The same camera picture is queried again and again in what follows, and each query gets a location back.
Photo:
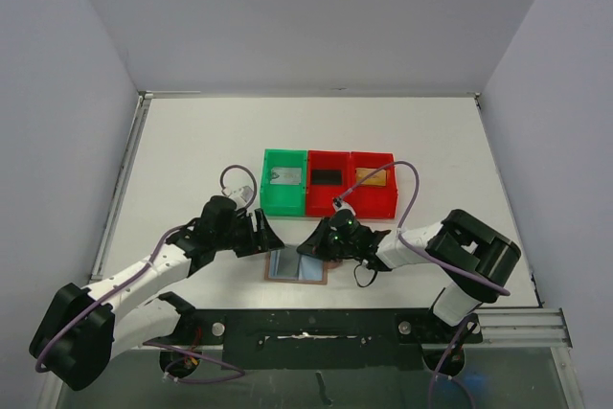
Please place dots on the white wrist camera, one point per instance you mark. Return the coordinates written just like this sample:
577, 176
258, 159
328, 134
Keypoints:
340, 204
243, 196

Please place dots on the silver grey card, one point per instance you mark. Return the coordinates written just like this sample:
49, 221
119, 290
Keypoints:
290, 176

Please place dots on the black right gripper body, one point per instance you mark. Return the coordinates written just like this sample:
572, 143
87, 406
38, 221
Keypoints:
319, 238

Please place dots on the brown leather card holder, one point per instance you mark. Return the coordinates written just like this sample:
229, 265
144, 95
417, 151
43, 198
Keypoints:
290, 267

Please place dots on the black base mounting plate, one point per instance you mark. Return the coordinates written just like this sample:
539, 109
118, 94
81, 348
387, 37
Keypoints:
319, 339

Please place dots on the black card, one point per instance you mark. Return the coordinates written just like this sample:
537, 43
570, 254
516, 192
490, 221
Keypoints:
326, 178

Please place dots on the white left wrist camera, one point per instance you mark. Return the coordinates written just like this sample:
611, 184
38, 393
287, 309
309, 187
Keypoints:
243, 196

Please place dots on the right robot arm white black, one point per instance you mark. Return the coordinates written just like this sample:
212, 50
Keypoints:
478, 260

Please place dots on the aluminium left rail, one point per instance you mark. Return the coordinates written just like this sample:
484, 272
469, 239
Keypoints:
117, 200

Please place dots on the red plastic middle bin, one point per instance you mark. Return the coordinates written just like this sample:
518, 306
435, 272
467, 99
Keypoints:
319, 198

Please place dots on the aluminium rail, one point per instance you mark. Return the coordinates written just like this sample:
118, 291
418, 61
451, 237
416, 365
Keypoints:
501, 328
117, 200

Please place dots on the red plastic bin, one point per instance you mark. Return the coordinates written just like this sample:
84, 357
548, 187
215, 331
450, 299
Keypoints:
376, 198
319, 198

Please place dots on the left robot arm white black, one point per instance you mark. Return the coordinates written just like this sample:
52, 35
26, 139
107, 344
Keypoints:
84, 328

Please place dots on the red plastic right bin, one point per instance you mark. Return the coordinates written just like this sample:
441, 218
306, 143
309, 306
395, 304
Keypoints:
376, 198

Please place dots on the green plastic bin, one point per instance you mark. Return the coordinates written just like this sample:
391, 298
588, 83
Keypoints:
283, 200

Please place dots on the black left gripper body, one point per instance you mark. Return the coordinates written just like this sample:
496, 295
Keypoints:
240, 236

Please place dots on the aluminium front rail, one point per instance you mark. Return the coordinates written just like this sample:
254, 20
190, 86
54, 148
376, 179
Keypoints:
501, 328

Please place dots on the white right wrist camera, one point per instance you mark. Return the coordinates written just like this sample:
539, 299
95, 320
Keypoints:
340, 204

